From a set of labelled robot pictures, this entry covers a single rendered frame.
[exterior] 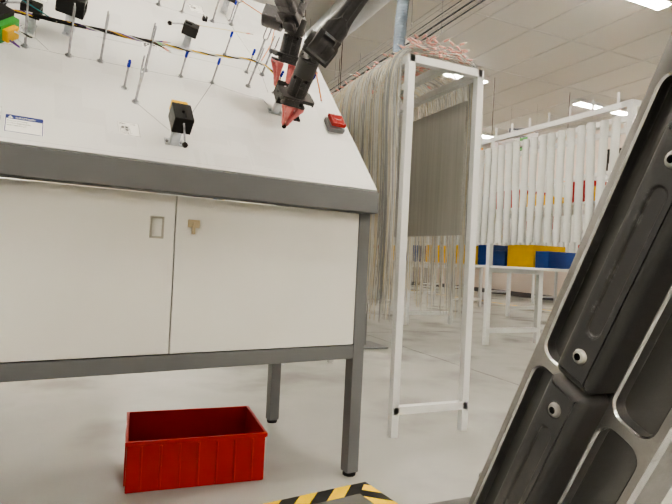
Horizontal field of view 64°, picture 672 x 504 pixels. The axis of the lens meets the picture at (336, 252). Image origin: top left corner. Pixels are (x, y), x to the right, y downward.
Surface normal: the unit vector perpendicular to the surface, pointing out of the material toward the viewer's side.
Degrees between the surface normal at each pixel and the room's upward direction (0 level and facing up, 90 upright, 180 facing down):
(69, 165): 90
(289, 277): 90
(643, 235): 90
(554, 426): 90
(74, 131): 50
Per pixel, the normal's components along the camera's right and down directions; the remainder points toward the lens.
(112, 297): 0.52, 0.02
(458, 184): -0.91, -0.05
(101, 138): 0.43, -0.63
